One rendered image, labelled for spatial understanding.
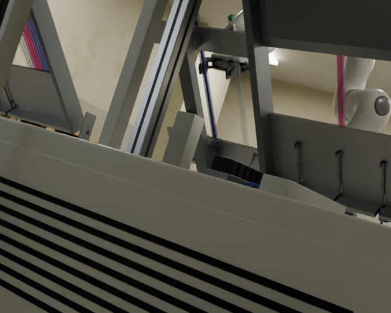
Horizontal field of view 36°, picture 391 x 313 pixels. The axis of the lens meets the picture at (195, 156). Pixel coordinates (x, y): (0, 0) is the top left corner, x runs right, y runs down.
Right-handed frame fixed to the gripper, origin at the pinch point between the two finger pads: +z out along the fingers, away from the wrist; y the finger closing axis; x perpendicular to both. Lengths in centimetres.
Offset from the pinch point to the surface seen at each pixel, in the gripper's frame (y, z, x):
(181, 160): 2.9, 23.0, 17.8
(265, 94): 24.7, 16.0, -3.3
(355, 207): 51, 18, 20
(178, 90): -397, -518, 267
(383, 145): 55, 16, 3
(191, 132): 2.9, 17.3, 11.7
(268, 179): 51, 65, -12
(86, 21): -391, -343, 119
